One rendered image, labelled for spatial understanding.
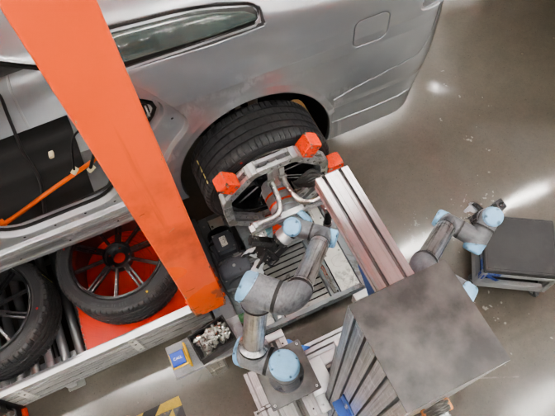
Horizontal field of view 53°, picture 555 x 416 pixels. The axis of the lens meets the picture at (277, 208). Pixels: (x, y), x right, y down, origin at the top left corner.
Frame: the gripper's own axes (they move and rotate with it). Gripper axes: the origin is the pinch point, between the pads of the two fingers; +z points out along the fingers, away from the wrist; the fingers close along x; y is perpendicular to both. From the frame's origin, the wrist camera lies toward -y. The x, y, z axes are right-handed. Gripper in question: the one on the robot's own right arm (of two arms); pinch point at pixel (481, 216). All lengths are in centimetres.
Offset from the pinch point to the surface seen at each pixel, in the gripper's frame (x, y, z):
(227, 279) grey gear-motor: -43, 120, 35
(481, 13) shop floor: -115, -124, 184
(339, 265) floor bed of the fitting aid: -16, 70, 80
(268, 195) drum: -62, 73, 2
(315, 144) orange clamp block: -66, 42, -14
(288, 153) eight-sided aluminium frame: -70, 54, -13
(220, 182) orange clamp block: -75, 85, -22
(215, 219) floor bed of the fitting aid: -83, 118, 82
